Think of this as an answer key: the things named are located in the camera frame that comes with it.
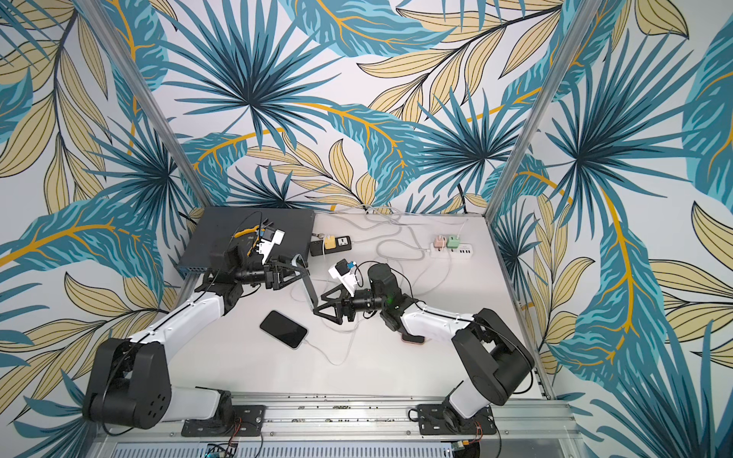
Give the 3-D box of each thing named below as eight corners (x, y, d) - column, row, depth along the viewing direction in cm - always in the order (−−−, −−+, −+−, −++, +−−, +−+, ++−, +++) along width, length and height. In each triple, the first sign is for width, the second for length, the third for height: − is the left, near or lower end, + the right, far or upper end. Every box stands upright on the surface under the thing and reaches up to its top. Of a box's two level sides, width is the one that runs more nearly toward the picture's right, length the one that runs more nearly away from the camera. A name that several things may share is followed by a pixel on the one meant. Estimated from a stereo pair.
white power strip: (430, 258, 108) (432, 253, 106) (429, 247, 111) (430, 243, 109) (473, 258, 108) (476, 254, 106) (470, 248, 112) (472, 243, 110)
